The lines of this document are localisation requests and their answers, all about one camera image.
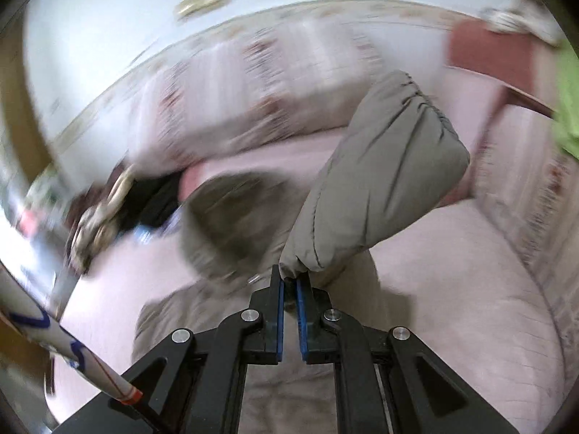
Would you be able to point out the rose woven cushion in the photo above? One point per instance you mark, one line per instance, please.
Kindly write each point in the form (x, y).
(491, 54)

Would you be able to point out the striped floral cushion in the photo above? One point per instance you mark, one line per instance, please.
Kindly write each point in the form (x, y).
(280, 81)
(524, 199)

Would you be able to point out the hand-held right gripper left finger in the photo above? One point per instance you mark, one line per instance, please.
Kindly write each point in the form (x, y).
(280, 312)

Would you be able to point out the green cloth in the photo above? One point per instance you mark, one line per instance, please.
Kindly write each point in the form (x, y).
(567, 104)

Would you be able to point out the patterned cloth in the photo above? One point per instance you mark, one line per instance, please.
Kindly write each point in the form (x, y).
(520, 18)

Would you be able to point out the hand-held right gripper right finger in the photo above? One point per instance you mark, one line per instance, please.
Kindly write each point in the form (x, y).
(302, 321)

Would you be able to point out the brown floral blanket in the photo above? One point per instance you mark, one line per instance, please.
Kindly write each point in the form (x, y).
(97, 221)

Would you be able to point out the pink quilted sofa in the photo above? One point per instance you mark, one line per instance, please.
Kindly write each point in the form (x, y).
(452, 280)

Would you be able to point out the gold picture frame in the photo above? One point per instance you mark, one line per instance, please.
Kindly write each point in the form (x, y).
(203, 1)

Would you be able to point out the grey-olive padded jacket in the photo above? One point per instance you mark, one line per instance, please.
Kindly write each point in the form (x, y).
(384, 167)

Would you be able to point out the stained glass door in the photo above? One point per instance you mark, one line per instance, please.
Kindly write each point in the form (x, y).
(31, 221)

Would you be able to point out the black clothes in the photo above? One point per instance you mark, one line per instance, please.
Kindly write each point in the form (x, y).
(149, 203)

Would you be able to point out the white blue-printed rod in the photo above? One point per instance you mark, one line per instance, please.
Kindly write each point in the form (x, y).
(68, 343)

